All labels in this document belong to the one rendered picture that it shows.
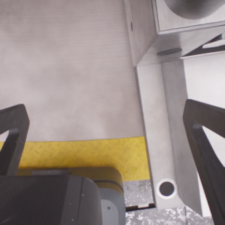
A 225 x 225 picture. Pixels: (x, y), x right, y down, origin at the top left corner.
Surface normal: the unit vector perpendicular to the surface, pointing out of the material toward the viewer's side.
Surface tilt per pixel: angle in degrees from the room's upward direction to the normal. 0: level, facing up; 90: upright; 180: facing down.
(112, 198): 41
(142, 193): 0
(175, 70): 72
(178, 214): 0
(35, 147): 0
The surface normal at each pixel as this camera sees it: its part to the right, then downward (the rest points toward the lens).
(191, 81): 0.00, 0.07
